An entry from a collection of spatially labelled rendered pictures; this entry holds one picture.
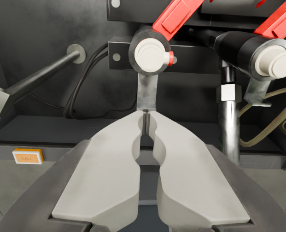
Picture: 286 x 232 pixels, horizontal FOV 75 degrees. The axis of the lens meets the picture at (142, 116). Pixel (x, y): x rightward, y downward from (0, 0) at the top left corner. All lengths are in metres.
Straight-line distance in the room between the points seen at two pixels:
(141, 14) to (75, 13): 0.20
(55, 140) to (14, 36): 0.23
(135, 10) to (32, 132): 0.34
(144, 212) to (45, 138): 0.46
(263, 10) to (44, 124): 0.46
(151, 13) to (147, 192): 0.64
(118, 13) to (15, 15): 0.26
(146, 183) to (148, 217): 0.13
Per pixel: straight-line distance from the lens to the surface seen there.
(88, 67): 0.27
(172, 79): 0.44
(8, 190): 2.36
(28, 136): 0.47
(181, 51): 0.27
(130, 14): 0.26
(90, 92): 0.46
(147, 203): 0.76
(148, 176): 0.82
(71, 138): 0.43
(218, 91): 0.19
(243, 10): 0.27
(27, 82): 0.26
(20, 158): 0.45
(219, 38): 0.20
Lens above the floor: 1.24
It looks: 61 degrees down
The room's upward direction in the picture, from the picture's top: 179 degrees clockwise
